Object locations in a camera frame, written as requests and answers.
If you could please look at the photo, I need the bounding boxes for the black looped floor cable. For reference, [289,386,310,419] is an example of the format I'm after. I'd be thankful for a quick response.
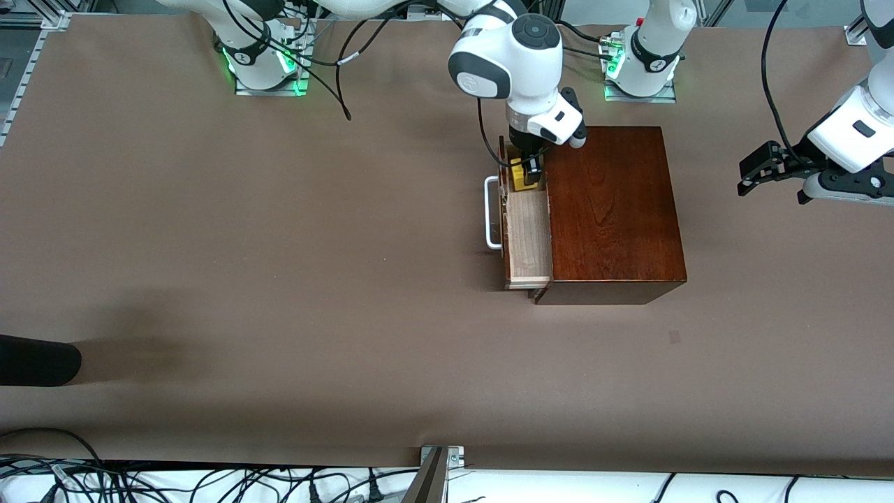
[0,428,107,503]

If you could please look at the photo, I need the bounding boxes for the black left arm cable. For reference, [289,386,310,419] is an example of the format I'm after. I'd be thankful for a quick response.
[761,0,805,160]

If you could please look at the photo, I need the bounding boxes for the brown paper table cover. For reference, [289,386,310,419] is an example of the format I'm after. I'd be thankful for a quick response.
[0,17,894,479]

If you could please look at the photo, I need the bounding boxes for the small metal clamp bracket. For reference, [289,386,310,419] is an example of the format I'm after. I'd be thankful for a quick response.
[420,445,465,469]

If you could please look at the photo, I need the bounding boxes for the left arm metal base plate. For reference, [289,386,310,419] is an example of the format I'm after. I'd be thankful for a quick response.
[604,70,677,104]

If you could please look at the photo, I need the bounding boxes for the dark wooden drawer cabinet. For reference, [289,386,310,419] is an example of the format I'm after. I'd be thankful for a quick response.
[534,126,687,306]

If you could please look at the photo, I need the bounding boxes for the aluminium edge rail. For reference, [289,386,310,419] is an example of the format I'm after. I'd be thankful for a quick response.
[0,0,72,147]

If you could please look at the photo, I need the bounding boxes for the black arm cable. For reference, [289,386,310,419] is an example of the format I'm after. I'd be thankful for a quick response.
[222,0,505,172]
[761,0,805,160]

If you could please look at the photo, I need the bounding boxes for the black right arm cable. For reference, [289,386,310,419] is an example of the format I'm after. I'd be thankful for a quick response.
[222,0,505,172]

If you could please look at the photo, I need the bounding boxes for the black cylindrical object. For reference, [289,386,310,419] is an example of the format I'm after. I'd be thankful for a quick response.
[0,335,82,387]

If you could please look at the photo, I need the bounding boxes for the yellow cube block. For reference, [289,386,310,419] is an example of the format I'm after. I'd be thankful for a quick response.
[510,159,543,191]

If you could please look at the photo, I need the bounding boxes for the dark aluminium pole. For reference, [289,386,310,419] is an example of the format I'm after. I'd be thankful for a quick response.
[402,447,448,503]

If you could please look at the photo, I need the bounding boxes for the wooden drawer with white handle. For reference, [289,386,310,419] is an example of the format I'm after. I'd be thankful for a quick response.
[484,136,554,291]

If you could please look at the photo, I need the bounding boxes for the black base power cable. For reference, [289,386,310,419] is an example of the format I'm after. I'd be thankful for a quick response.
[559,21,622,58]

